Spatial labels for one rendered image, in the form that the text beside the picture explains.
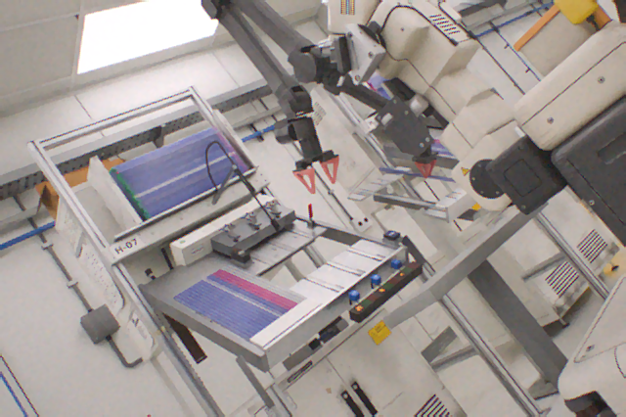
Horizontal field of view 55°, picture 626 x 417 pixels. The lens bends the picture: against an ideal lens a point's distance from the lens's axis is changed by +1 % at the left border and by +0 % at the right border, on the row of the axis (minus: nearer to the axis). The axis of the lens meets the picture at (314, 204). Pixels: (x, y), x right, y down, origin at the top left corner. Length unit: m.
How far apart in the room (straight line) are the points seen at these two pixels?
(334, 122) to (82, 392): 2.01
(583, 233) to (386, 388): 1.52
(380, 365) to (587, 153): 1.29
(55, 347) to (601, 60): 3.15
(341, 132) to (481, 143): 1.79
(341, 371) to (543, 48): 1.31
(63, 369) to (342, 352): 1.89
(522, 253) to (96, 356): 2.38
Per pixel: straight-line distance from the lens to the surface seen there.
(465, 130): 1.54
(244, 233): 2.34
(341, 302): 1.94
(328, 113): 3.27
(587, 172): 1.29
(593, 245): 3.38
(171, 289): 2.22
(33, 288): 3.81
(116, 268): 2.31
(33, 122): 4.35
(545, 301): 2.96
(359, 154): 3.21
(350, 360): 2.24
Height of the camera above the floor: 0.69
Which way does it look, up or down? 9 degrees up
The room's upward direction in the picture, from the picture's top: 37 degrees counter-clockwise
